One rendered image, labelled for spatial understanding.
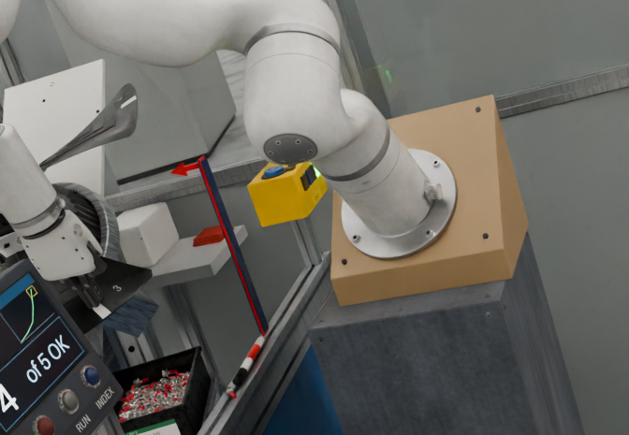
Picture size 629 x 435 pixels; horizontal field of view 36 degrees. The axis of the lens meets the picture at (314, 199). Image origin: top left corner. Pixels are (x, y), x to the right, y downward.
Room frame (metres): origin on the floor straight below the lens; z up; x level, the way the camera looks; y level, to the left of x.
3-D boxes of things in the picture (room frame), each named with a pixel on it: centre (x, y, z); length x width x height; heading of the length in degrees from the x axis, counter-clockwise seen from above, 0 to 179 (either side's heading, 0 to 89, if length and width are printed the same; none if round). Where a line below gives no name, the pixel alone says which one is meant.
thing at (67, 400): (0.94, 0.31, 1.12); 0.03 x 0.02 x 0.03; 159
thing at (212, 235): (2.28, 0.26, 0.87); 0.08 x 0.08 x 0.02; 64
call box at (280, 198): (1.86, 0.04, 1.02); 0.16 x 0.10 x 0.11; 159
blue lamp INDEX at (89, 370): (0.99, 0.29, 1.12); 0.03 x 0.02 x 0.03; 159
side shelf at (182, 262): (2.27, 0.39, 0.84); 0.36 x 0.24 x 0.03; 69
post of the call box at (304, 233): (1.86, 0.04, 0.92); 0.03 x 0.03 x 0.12; 69
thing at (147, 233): (2.32, 0.45, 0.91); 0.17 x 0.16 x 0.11; 159
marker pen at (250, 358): (1.48, 0.19, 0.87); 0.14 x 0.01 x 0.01; 161
